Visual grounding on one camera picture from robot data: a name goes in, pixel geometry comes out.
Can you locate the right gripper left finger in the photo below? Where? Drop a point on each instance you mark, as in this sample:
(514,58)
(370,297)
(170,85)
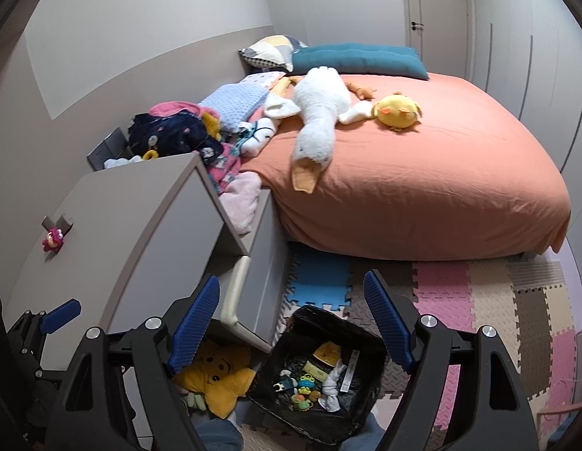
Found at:
(92,410)

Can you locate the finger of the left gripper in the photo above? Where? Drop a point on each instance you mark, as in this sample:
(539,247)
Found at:
(27,335)

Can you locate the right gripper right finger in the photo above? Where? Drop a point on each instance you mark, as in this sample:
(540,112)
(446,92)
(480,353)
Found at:
(490,409)

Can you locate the white barcode paper box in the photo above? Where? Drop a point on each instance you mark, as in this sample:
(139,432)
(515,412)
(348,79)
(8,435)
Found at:
(350,370)

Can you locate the white cloth towel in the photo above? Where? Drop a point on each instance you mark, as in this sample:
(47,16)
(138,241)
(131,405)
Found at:
(329,391)

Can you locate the yellow plastic wrapper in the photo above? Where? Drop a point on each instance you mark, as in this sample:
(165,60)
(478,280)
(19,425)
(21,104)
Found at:
(322,361)

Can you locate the yellow plastic toy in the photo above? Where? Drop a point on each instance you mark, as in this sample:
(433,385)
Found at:
(306,384)

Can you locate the green orange plastic toy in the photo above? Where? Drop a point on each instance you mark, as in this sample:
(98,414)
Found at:
(305,399)

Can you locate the black trash bin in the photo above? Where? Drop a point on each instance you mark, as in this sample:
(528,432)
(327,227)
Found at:
(309,328)

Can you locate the pink small toy figure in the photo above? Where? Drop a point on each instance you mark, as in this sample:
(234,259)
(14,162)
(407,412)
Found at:
(53,240)

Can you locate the yellow star plush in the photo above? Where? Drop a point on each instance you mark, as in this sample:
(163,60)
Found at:
(220,374)

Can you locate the orange covered bed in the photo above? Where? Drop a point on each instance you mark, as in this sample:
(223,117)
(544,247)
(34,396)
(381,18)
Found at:
(468,182)

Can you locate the pink fluffy cloth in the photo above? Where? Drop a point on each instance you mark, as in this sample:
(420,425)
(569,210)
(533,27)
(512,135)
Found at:
(240,200)

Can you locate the navy blue patterned blanket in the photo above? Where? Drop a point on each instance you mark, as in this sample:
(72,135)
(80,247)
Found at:
(181,133)

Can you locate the pink garment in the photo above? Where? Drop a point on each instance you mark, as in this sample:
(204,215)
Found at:
(166,109)

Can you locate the white small plush doll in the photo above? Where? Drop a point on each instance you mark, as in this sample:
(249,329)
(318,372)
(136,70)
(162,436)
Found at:
(254,136)

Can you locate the yellow chick plush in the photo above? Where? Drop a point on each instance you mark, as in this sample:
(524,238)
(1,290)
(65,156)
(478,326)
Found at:
(397,111)

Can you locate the light blue knitted blanket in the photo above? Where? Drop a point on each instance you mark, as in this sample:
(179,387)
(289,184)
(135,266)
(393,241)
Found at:
(236,102)

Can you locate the white goose plush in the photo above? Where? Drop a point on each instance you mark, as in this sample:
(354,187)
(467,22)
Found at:
(322,99)

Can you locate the white wardrobe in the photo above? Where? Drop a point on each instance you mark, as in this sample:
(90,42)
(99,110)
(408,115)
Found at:
(528,56)

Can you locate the teal long pillow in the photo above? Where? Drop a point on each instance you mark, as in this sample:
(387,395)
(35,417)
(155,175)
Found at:
(354,58)

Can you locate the checkered white pillow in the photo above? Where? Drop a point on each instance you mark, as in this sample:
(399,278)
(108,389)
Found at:
(272,53)

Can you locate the room door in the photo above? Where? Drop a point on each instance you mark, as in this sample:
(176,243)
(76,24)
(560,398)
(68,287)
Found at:
(440,32)

